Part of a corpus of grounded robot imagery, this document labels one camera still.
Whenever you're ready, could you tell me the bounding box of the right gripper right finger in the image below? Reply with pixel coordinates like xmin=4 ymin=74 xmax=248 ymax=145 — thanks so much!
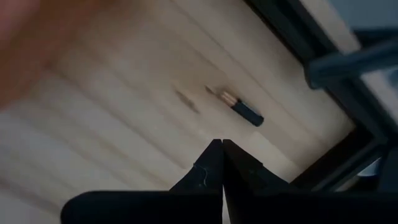
xmin=223 ymin=139 xmax=398 ymax=224

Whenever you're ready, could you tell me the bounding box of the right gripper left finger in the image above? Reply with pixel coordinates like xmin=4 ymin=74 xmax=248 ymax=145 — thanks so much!
xmin=60 ymin=138 xmax=224 ymax=224

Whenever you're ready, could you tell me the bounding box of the slim black copper battery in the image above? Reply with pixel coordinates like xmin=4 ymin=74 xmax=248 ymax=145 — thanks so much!
xmin=220 ymin=90 xmax=266 ymax=128

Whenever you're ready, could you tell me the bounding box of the grey metal bar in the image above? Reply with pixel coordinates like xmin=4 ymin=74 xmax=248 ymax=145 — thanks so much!
xmin=303 ymin=39 xmax=398 ymax=90

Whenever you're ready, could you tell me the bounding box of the black aluminium rig frame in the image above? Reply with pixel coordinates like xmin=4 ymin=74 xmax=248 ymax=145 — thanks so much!
xmin=244 ymin=0 xmax=398 ymax=192

